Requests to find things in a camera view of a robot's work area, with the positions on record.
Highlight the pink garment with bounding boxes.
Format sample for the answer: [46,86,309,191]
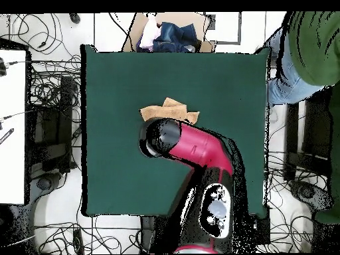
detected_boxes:
[139,14,162,50]

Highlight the grey stand base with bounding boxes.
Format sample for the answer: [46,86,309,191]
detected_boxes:
[289,179,333,213]
[30,172,63,195]

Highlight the orange terry towel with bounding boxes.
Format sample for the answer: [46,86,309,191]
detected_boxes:
[139,97,201,125]

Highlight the cardboard box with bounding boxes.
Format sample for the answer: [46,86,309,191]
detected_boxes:
[122,11,217,53]

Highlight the blue jeans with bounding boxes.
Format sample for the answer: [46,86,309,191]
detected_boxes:
[136,21,203,53]

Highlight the black floor stand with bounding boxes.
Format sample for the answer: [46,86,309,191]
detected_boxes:
[27,76,74,173]

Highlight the black power strip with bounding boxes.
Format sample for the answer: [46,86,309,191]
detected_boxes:
[72,228,84,254]

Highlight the person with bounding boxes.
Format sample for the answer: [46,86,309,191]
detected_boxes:
[266,11,340,106]

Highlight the black furniture frame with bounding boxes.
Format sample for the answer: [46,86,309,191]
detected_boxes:
[284,98,333,181]

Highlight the dark green cloth-covered object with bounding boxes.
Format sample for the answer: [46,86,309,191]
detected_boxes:
[314,84,340,224]

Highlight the white desk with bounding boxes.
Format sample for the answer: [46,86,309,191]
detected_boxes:
[0,48,27,205]

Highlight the dark green tablecloth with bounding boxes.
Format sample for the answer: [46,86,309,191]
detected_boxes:
[80,44,272,218]

